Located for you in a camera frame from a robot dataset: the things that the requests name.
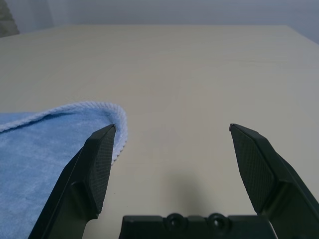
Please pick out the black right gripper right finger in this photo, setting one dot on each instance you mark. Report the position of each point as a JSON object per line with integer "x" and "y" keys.
{"x": 269, "y": 179}

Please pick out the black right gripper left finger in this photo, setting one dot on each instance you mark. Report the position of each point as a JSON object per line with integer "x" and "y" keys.
{"x": 82, "y": 179}

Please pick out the blue terry towel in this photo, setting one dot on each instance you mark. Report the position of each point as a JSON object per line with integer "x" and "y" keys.
{"x": 37, "y": 154}

